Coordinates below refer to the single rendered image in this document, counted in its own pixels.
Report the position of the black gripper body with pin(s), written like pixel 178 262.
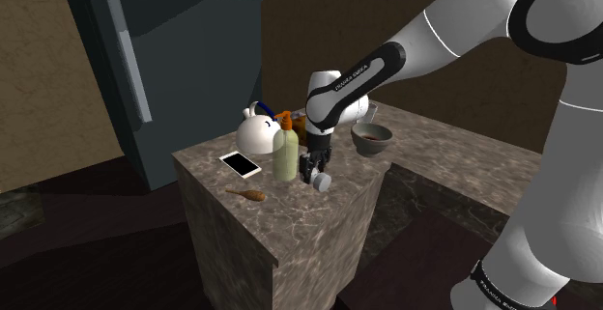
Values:
pixel 320 148

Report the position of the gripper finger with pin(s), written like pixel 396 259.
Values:
pixel 320 164
pixel 305 168

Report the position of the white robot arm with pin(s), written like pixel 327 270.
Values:
pixel 471 22

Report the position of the small grey cylinder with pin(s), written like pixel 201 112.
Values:
pixel 323 182

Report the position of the pale green soap dispenser bottle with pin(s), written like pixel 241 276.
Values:
pixel 285 156

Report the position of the orange brown box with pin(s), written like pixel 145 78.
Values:
pixel 299 128

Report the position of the grey bowl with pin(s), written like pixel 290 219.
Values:
pixel 371 142

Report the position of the brown wooden honey dipper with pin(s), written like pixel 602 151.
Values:
pixel 252 195

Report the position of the white smartphone with black screen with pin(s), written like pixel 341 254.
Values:
pixel 240 164

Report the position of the dark grey refrigerator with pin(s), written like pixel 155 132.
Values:
pixel 188 87

